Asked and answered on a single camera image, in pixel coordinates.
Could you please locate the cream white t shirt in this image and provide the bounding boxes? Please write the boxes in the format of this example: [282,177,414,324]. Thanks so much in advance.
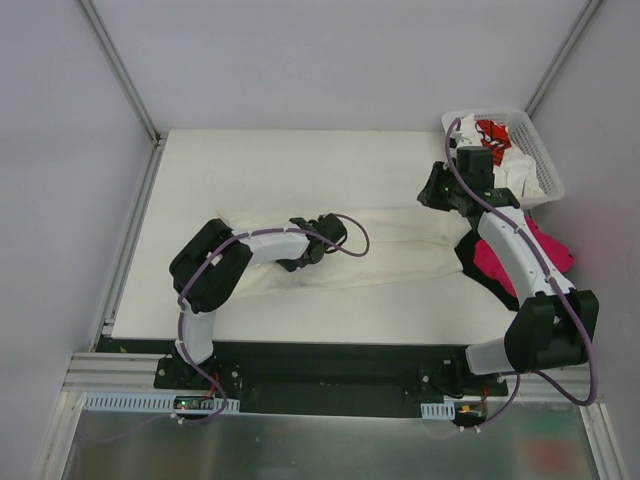
[232,206,470,299]

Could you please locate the pink t shirt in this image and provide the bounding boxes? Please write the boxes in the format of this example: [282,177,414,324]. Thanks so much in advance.
[476,210,575,305]

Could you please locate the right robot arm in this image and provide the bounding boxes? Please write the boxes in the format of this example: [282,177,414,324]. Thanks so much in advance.
[417,146,599,395]

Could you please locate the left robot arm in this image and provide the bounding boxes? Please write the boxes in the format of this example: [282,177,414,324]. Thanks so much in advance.
[156,213,348,389]

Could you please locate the white shirts in basket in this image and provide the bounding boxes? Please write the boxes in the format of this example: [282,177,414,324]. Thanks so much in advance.
[452,113,545,201]

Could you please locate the red printed white shirt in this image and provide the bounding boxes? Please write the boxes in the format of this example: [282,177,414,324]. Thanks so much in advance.
[475,119,512,166]

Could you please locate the white plastic laundry basket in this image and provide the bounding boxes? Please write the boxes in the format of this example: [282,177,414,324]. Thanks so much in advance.
[441,107,564,210]

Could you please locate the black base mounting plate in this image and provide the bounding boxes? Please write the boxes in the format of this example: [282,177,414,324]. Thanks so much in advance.
[154,341,507,418]

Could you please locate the white slotted cable duct right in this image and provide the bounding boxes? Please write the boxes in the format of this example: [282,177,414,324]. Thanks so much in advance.
[420,400,456,421]

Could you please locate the white slotted cable duct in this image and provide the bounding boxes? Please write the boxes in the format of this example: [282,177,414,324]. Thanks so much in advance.
[420,400,456,421]
[84,393,240,415]

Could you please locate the right aluminium corner post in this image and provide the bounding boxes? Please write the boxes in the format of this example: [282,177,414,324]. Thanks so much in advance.
[524,0,605,117]

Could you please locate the aluminium corner post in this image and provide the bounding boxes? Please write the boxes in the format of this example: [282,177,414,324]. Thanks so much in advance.
[524,0,605,117]
[74,0,166,147]

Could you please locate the white slotted cable duct left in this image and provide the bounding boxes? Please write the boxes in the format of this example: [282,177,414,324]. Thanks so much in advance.
[84,393,240,415]

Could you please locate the aluminium frame rail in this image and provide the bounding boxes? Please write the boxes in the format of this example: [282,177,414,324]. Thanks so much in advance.
[62,352,590,402]

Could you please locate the left aluminium corner post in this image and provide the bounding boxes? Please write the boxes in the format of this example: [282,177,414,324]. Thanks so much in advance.
[74,0,166,147]

